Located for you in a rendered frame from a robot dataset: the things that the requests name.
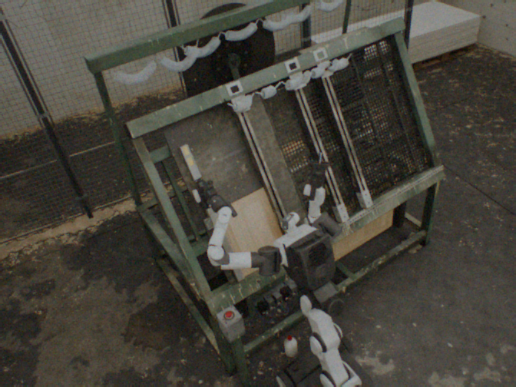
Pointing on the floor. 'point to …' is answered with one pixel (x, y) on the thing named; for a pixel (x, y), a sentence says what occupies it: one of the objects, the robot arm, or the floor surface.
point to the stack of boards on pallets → (428, 32)
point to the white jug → (290, 346)
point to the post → (240, 362)
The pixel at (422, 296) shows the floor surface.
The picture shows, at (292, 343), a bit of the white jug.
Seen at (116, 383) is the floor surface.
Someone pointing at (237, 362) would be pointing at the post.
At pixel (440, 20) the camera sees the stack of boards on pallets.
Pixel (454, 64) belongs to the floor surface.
